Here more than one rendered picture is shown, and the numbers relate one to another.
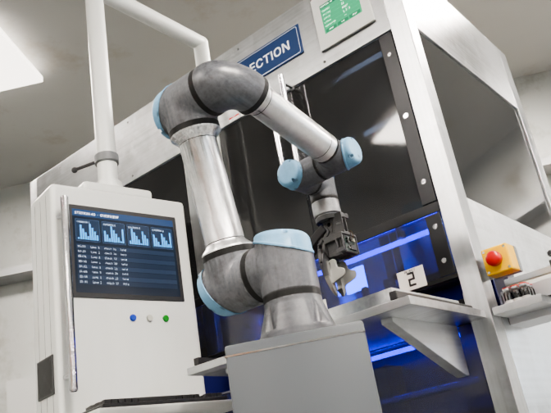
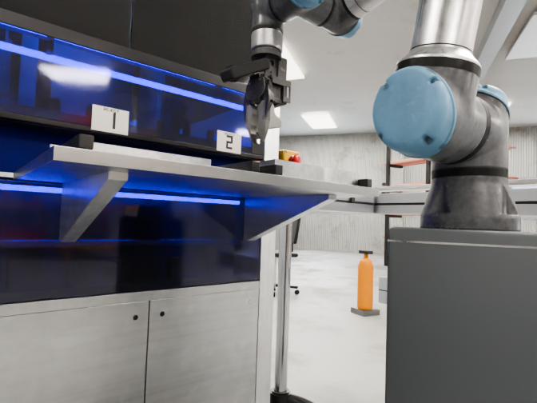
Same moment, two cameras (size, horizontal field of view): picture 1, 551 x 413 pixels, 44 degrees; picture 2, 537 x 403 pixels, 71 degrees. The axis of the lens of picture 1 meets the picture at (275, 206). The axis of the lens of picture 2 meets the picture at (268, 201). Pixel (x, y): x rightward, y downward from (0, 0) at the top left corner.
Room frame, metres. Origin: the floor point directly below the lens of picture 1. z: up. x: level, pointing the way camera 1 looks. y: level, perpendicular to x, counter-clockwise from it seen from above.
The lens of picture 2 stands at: (1.50, 0.70, 0.79)
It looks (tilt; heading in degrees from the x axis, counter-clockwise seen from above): 3 degrees up; 285
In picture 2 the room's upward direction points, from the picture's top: 2 degrees clockwise
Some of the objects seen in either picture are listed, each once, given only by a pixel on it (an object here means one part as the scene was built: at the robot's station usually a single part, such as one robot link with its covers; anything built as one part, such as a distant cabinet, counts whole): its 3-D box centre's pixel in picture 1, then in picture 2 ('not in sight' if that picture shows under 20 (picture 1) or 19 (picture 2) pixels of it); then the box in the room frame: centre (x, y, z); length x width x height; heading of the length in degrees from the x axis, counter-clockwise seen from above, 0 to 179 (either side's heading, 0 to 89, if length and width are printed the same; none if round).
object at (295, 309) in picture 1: (296, 319); (467, 200); (1.33, 0.00, 0.84); 0.15 x 0.15 x 0.10
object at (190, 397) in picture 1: (157, 404); not in sight; (2.01, 0.43, 0.82); 0.40 x 0.14 x 0.02; 133
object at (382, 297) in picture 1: (384, 315); (271, 179); (1.73, -0.22, 0.90); 0.34 x 0.26 x 0.04; 143
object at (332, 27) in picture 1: (341, 11); not in sight; (1.90, -0.33, 1.96); 0.21 x 0.01 x 0.21; 54
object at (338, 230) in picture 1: (334, 238); (268, 80); (1.73, -0.14, 1.12); 0.09 x 0.08 x 0.12; 54
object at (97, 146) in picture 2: not in sight; (120, 167); (2.02, -0.02, 0.90); 0.34 x 0.26 x 0.04; 144
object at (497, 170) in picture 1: (494, 146); not in sight; (2.18, -0.78, 1.51); 0.85 x 0.01 x 0.59; 144
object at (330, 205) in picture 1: (327, 211); (265, 45); (1.73, -0.14, 1.20); 0.08 x 0.08 x 0.05
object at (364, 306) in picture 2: not in sight; (365, 281); (1.49, -2.78, 0.28); 0.25 x 0.24 x 0.55; 176
